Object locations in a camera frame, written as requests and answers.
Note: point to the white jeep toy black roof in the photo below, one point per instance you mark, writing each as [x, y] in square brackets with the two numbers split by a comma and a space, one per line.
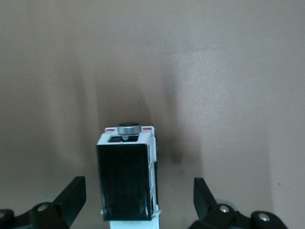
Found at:
[124, 176]

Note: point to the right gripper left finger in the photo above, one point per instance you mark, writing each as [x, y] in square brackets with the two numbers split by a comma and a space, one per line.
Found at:
[69, 202]

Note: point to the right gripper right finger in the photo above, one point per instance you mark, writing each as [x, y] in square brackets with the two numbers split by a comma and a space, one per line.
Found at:
[205, 205]

